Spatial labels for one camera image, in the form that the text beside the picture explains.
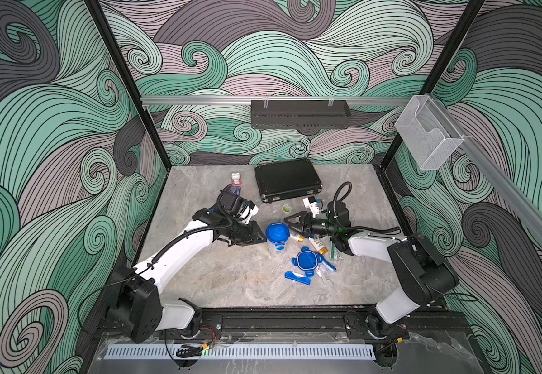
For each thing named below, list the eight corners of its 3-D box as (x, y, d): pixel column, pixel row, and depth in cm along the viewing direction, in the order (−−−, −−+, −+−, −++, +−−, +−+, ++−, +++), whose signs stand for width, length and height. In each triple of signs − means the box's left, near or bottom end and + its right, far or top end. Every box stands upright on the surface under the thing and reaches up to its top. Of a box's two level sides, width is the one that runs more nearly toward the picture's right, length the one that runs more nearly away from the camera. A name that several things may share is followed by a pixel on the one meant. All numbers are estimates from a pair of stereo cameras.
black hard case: (262, 203, 104) (262, 198, 102) (254, 170, 118) (254, 165, 115) (322, 194, 108) (324, 188, 105) (308, 163, 122) (309, 158, 119)
